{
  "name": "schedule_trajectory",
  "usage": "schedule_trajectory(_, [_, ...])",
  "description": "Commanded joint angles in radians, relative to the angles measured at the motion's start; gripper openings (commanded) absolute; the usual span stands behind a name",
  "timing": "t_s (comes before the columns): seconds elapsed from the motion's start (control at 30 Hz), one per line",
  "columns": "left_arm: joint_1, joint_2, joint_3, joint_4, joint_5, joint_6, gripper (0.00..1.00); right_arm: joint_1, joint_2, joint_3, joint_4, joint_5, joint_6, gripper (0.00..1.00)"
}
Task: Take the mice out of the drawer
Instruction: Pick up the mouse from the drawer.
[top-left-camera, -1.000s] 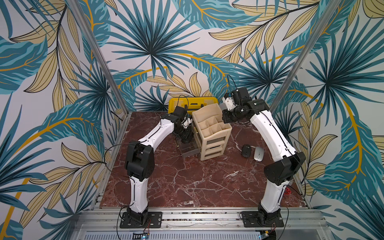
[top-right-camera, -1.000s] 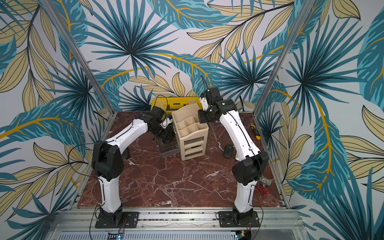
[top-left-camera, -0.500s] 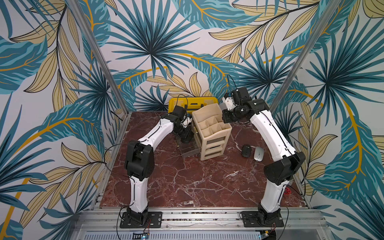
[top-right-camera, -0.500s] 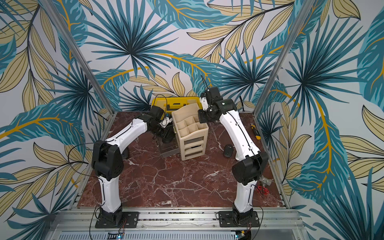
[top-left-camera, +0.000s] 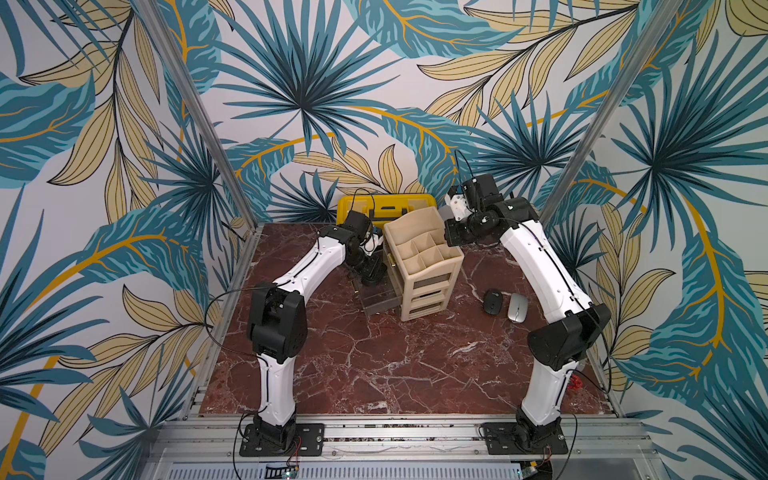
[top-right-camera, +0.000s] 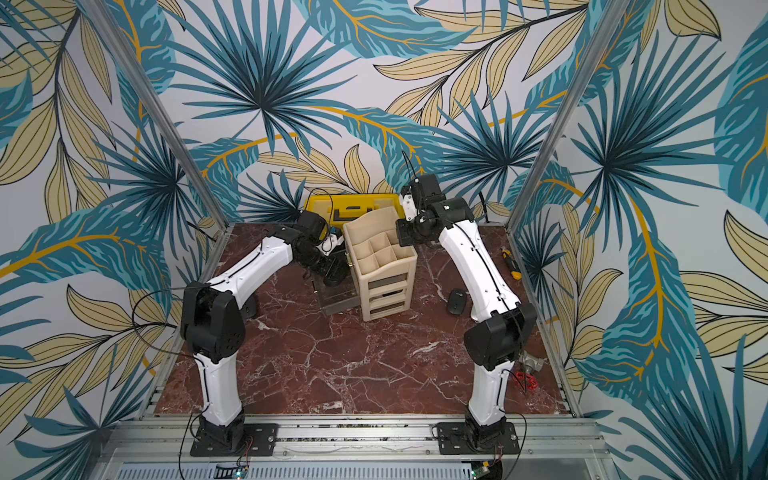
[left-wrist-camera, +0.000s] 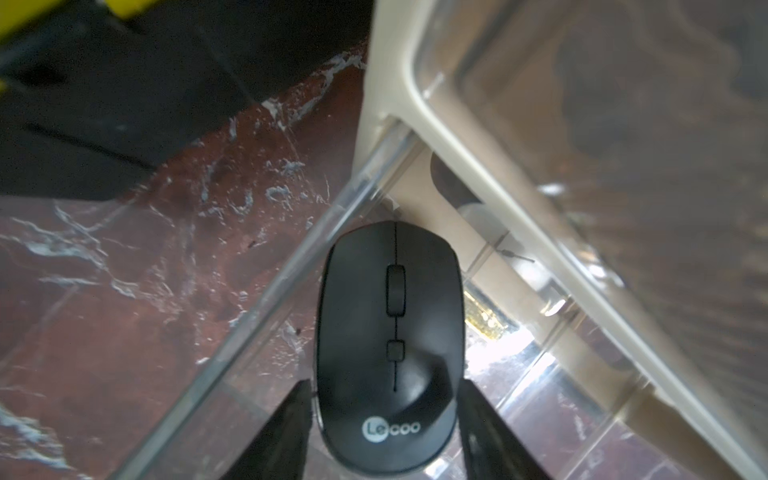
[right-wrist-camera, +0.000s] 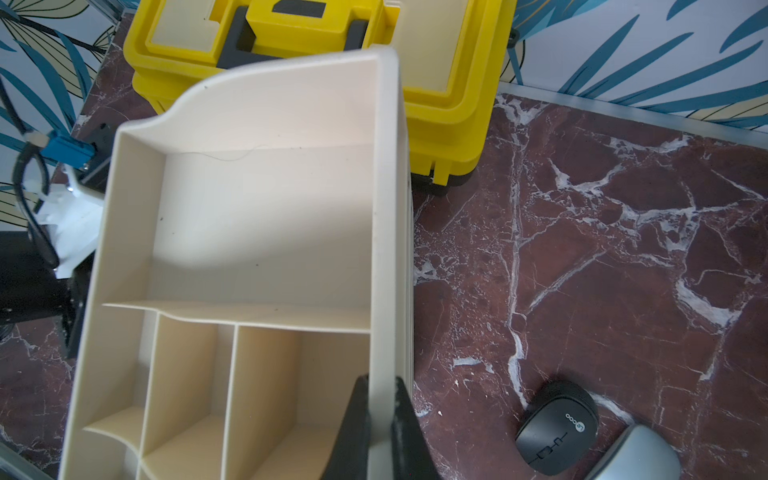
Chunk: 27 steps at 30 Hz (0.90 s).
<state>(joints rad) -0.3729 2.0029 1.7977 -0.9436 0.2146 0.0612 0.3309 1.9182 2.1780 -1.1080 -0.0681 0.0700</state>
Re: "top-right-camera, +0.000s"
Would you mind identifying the beige drawer organizer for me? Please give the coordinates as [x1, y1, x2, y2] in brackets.
[343, 206, 418, 322]

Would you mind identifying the black computer mouse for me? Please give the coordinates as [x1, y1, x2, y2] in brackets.
[446, 288, 468, 316]

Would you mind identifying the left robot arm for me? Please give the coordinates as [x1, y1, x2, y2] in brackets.
[181, 211, 349, 452]

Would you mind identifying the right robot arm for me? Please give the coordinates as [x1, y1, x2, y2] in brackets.
[396, 174, 537, 443]

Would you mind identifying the yellow black toolbox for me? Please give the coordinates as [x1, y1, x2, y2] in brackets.
[304, 189, 404, 229]

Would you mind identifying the yellow black screwdriver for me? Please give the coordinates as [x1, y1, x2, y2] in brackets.
[502, 249, 522, 281]

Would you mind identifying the red small object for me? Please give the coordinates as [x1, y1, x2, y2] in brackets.
[515, 371, 538, 392]

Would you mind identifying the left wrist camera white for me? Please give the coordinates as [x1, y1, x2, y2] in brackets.
[318, 233, 344, 256]

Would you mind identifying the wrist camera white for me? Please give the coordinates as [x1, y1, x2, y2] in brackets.
[318, 233, 344, 256]
[399, 193, 419, 222]

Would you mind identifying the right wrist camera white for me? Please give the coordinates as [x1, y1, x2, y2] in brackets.
[399, 193, 419, 222]

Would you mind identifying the aluminium front rail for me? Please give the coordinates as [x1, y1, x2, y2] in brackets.
[88, 414, 619, 479]

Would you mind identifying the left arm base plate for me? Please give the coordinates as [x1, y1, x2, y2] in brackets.
[190, 420, 279, 457]

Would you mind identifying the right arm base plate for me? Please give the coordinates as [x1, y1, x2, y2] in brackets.
[433, 418, 520, 455]

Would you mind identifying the right aluminium corner post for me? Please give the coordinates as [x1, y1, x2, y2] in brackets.
[506, 0, 631, 232]

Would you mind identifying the aluminium corner post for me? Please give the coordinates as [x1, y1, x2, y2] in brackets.
[81, 0, 229, 230]
[506, 0, 631, 232]

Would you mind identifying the left aluminium corner post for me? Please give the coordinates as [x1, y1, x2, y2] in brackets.
[81, 0, 229, 230]

